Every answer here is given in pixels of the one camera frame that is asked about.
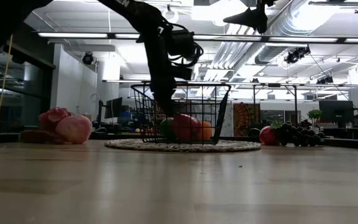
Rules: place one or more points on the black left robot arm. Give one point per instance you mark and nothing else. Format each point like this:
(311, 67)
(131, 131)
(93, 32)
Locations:
(135, 12)

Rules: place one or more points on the small dark computer monitor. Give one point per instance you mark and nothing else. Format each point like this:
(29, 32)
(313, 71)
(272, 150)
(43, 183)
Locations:
(113, 107)

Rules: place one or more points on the silver ventilation duct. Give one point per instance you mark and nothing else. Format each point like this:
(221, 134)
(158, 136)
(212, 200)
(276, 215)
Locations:
(291, 28)

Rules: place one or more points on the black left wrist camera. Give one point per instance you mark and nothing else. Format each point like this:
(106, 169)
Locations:
(183, 43)

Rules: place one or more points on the potted green plant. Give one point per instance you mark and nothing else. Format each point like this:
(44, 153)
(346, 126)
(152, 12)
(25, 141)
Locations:
(314, 114)

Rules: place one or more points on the long ceiling light bar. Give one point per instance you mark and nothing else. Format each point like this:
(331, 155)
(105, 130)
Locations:
(73, 35)

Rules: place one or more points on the orange patterned wall hanging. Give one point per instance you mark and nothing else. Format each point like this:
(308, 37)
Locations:
(244, 118)

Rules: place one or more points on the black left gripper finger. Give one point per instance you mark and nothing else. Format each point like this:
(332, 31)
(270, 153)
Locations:
(164, 101)

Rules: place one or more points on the wide dark computer monitor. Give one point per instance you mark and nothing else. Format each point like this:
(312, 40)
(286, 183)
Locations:
(336, 110)

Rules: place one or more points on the orange fruit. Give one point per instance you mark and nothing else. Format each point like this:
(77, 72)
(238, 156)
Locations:
(206, 130)

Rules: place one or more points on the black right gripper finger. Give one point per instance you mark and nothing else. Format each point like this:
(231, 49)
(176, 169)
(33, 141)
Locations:
(249, 14)
(249, 21)

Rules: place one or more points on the red bell pepper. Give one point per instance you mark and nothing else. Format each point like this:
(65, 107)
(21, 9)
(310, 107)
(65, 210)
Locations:
(186, 126)

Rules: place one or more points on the black ceiling spotlight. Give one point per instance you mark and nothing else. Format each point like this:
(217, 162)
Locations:
(88, 58)

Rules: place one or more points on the pink peach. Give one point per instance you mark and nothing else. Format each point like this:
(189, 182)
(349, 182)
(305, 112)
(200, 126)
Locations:
(75, 129)

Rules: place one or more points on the small black spotlight cluster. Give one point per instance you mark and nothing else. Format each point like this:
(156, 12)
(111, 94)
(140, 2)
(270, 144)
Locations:
(325, 80)

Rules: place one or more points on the black ceiling track fixture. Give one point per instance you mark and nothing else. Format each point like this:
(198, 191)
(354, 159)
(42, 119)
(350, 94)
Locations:
(334, 3)

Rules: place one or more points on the brown cardboard box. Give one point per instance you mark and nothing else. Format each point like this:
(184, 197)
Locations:
(87, 117)

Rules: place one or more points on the pink dragon fruit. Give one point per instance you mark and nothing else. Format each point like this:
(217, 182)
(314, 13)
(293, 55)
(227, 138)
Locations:
(54, 115)

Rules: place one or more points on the red orange mango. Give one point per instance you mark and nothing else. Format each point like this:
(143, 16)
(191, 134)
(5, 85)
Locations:
(267, 136)

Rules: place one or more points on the black grape bunch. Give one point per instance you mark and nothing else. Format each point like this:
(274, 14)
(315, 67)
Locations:
(303, 135)

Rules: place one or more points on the round woven placemat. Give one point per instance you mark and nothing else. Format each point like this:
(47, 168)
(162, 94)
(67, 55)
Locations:
(244, 146)

